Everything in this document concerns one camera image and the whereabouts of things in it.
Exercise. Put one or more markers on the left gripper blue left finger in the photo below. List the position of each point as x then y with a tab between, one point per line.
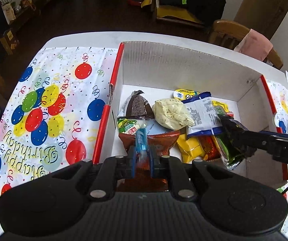
131	162

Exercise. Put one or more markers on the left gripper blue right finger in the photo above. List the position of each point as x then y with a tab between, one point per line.
154	161

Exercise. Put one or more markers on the blue candy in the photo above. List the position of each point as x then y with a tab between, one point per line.
141	145

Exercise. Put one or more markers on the light blue snack packet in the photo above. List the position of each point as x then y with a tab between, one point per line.
154	128

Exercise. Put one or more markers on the silver jelly cup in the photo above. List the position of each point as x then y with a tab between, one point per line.
130	126

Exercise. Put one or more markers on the yellow candy packet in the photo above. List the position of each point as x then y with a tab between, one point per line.
190	148

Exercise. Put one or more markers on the cream snack packet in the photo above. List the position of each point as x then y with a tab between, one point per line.
172	114

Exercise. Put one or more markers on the black chocolate wedge packet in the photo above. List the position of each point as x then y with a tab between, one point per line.
136	107

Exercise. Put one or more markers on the red snack packet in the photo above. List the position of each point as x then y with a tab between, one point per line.
209	146

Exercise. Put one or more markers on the black plum candy packet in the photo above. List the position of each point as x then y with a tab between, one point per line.
233	131

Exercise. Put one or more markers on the blue white snack packet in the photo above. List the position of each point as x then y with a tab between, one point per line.
202	112

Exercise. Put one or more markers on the green wafer packet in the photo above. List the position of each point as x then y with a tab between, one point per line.
227	153

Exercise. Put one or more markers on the red cardboard box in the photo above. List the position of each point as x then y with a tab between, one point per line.
174	88

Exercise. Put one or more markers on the balloon birthday tablecloth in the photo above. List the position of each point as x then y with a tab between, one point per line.
50	189

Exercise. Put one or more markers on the pink cloth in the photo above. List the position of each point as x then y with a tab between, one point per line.
254	45

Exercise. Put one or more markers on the wooden chair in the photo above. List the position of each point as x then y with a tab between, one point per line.
236	37

